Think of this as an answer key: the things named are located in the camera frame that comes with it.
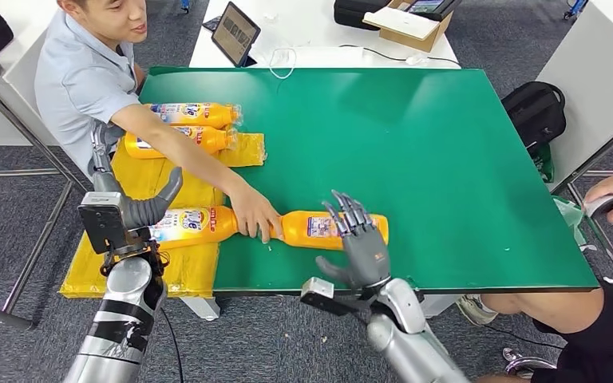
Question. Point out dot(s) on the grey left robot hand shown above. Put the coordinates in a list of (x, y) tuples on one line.
[(137, 209)]

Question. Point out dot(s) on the dark phone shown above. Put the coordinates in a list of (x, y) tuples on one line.
[(212, 24)]

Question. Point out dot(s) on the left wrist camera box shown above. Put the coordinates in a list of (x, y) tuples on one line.
[(103, 224)]

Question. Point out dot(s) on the large yellow taped cardboard mat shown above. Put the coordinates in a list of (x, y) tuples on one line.
[(190, 269)]

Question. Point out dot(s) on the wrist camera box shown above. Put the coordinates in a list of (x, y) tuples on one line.
[(319, 293), (103, 224)]

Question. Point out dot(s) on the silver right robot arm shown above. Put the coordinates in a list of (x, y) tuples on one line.
[(407, 338)]

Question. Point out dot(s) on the white black handheld controller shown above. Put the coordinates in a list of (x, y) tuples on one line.
[(602, 206)]

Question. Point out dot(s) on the black zip case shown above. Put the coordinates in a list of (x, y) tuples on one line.
[(354, 13)]

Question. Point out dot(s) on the brown cardboard box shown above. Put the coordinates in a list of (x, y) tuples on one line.
[(417, 45)]

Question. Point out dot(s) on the black backpack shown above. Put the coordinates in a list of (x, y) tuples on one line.
[(532, 113)]

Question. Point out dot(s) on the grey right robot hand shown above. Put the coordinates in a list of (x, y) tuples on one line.
[(367, 259)]

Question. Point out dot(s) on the white flat sheet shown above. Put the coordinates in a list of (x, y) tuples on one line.
[(399, 24)]

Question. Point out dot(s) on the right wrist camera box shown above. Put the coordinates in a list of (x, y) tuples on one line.
[(319, 293)]

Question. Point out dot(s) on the pale green plastic bag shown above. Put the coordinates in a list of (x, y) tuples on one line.
[(568, 214)]

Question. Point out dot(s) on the black screen device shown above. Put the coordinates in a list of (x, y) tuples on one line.
[(433, 8)]

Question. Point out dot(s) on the white table foot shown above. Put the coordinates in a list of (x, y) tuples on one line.
[(203, 311), (438, 307)]

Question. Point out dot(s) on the green cloth bag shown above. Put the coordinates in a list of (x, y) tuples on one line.
[(545, 166)]

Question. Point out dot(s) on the blue frame piece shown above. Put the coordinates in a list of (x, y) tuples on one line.
[(185, 5), (575, 6)]

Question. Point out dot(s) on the black tablet on stand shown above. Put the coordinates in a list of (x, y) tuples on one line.
[(235, 34)]

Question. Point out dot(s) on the white desk with metal legs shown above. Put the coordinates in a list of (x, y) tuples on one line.
[(592, 79)]

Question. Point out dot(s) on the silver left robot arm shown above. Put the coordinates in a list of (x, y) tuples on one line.
[(121, 317)]

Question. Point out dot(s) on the white power adapter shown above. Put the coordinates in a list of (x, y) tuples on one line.
[(415, 60)]

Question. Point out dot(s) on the person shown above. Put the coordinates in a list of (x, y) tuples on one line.
[(571, 312), (84, 79)]

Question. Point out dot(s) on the orange detergent bottle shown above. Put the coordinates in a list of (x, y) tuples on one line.
[(216, 140), (195, 235), (216, 116), (306, 238)]

